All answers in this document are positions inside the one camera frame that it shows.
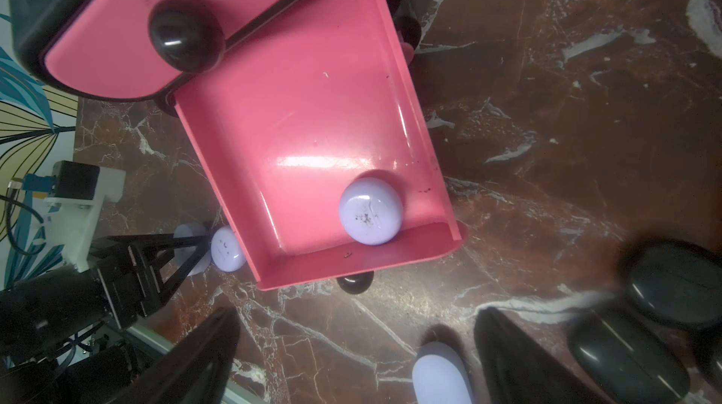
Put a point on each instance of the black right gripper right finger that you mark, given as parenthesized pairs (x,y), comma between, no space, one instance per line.
(518,370)

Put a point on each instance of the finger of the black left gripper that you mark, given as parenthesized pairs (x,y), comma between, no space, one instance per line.
(167,288)
(164,242)

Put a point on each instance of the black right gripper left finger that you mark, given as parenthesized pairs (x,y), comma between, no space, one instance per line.
(196,370)

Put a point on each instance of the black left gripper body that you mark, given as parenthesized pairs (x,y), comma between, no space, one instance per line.
(129,269)

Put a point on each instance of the purple oval earphone case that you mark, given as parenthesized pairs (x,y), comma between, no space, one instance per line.
(439,376)
(182,254)

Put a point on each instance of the purple round earphone case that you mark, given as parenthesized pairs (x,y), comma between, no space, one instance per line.
(371,211)
(226,250)

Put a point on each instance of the black oval earphone case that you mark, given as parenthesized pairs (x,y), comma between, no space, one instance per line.
(626,359)

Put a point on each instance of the black round earphone case top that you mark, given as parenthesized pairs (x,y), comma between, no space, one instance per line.
(707,353)

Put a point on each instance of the black round earphone case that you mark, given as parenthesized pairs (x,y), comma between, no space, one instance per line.
(707,353)
(674,283)

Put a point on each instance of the black pink drawer cabinet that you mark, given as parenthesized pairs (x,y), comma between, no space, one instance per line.
(67,4)

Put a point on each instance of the pink top drawer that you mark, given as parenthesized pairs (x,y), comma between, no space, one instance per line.
(132,49)

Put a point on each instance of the pink drawer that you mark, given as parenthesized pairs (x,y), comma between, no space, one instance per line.
(317,99)
(132,49)

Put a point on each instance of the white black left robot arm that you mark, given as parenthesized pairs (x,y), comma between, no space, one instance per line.
(61,331)

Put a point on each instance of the black round earphone case middle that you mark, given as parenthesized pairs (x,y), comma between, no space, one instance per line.
(674,283)

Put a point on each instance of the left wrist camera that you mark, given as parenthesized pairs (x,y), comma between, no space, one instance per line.
(65,217)

